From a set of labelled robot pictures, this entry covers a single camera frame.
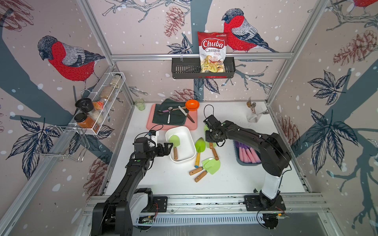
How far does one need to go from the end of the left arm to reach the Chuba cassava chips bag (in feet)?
1.68

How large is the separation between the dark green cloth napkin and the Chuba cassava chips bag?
39 cm

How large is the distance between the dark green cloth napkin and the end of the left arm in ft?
1.02

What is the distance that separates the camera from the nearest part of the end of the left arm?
2.39 ft

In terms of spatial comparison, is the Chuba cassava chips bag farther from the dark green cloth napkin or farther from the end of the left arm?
the end of the left arm

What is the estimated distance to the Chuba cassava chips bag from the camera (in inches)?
32.7

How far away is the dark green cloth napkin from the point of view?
1099mm
